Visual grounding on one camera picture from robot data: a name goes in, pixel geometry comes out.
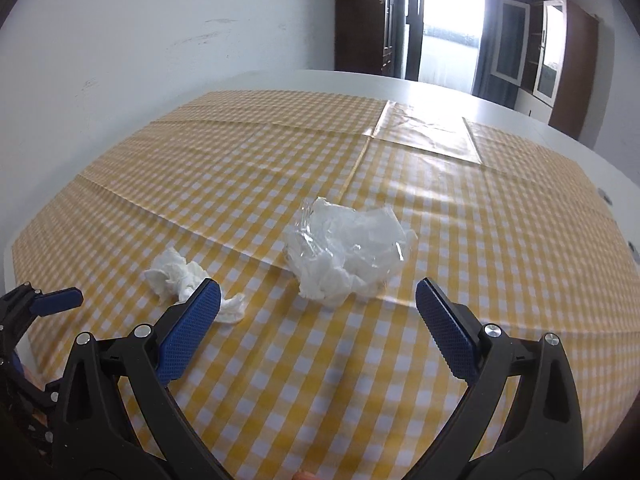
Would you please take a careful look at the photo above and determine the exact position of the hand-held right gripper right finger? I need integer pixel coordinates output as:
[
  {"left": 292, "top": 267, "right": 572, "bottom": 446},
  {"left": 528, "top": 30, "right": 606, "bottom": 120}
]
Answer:
[{"left": 400, "top": 276, "right": 586, "bottom": 480}]

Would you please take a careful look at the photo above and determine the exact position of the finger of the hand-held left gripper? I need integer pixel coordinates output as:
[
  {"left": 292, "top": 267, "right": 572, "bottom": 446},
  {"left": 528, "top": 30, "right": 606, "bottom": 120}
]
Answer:
[
  {"left": 0, "top": 357, "right": 63, "bottom": 461},
  {"left": 0, "top": 283, "right": 85, "bottom": 358}
]

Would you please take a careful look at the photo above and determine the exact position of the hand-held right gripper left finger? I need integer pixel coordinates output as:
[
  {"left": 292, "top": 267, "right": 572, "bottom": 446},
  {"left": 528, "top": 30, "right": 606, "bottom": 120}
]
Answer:
[{"left": 50, "top": 276, "right": 236, "bottom": 480}]

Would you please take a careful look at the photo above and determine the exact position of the white tissue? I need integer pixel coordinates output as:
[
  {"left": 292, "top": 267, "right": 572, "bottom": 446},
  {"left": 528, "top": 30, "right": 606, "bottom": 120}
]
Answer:
[{"left": 144, "top": 247, "right": 247, "bottom": 326}]

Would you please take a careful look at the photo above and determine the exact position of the clear plastic wrap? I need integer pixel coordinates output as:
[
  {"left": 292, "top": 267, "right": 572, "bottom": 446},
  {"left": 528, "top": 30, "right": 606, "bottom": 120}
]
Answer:
[{"left": 283, "top": 197, "right": 419, "bottom": 309}]

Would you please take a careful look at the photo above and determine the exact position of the yellow checked tablecloth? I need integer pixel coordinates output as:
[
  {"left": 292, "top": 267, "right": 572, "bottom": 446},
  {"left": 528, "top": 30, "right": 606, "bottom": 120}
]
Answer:
[{"left": 10, "top": 88, "right": 640, "bottom": 480}]

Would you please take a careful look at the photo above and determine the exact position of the dark curtain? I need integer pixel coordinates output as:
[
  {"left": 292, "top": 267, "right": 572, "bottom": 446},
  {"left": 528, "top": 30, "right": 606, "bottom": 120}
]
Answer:
[{"left": 471, "top": 0, "right": 553, "bottom": 109}]

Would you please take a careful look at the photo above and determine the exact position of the brown glass door cabinet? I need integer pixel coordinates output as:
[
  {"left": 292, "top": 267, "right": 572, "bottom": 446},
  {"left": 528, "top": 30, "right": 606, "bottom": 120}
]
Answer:
[{"left": 492, "top": 0, "right": 600, "bottom": 142}]

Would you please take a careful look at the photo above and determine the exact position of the dark brown wardrobe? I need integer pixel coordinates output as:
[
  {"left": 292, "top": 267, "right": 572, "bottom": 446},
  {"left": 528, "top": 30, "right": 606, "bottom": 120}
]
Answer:
[{"left": 333, "top": 0, "right": 422, "bottom": 82}]

